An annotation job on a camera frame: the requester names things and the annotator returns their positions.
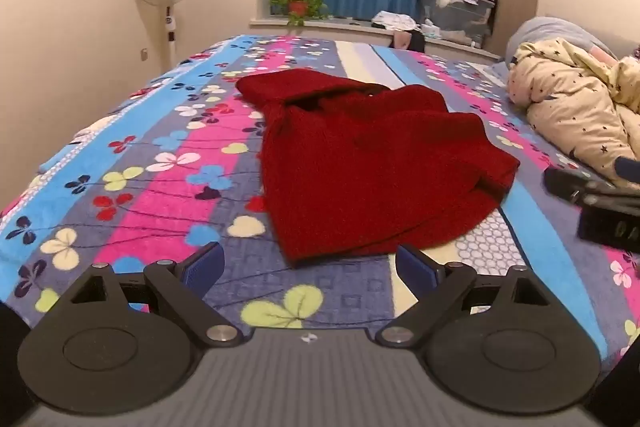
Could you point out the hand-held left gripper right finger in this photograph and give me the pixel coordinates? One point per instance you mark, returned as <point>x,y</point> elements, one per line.
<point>417,266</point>

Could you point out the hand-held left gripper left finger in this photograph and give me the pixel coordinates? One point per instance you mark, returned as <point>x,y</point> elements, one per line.
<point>202,266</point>

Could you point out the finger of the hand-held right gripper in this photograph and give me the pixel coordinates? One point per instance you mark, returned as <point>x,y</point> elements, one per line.
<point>570,184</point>
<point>629,169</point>

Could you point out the red knit sweater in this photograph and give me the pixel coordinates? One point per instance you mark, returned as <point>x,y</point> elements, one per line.
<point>370,162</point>

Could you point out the pile of white clothes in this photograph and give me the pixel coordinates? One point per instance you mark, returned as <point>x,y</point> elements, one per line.
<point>395,21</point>

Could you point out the cream star print quilt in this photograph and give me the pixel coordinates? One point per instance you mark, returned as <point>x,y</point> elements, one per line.
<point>575,107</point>

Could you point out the floral striped blanket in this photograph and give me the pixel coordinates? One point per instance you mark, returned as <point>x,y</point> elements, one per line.
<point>165,187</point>

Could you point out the pink cloth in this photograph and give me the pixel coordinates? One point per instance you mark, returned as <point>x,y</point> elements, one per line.
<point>602,53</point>

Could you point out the grey pillow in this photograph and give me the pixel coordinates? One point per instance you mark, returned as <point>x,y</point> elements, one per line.
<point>550,29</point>

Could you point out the clear plastic storage bin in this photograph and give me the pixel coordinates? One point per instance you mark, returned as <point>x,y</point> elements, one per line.
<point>455,12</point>

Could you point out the tissue box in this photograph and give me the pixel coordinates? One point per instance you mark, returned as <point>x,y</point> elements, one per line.
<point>431,28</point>

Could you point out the black and pink bag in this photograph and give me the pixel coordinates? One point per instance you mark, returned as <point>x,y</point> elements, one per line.
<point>412,41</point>

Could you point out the white windowsill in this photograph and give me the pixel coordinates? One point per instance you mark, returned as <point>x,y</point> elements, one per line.
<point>340,26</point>

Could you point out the green potted plant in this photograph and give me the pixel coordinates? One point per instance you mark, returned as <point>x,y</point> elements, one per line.
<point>297,2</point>

